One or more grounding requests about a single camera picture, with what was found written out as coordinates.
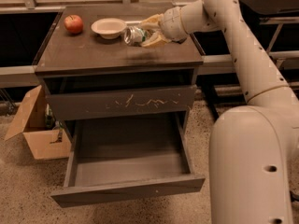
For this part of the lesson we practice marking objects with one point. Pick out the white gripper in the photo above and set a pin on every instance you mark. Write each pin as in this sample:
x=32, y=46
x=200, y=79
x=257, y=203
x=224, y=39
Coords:
x=170, y=23

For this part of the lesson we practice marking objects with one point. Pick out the silver green 7up can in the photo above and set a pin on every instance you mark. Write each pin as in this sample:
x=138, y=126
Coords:
x=135, y=36

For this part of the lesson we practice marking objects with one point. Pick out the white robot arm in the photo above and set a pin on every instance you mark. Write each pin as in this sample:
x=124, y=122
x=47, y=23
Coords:
x=250, y=145

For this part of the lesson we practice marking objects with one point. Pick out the grey drawer cabinet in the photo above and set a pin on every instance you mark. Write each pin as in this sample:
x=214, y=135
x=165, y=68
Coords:
x=88, y=77

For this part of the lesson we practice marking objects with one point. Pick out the open grey drawer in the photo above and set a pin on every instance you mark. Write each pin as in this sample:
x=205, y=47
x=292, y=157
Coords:
x=127, y=158

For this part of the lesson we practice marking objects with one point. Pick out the white bowl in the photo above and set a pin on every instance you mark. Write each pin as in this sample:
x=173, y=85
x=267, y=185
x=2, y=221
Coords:
x=109, y=28

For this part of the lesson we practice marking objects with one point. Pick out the red apple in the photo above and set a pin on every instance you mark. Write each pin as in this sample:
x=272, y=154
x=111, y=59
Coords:
x=73, y=24

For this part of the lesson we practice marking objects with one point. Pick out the black side table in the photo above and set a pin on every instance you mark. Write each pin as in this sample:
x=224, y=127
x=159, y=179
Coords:
x=274, y=23

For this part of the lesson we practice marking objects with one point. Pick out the green bottle in box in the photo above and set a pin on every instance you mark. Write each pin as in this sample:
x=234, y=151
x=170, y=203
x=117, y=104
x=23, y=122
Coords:
x=49, y=118

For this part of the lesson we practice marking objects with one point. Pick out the cardboard box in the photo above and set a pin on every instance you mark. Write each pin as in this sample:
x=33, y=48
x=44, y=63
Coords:
x=30, y=120

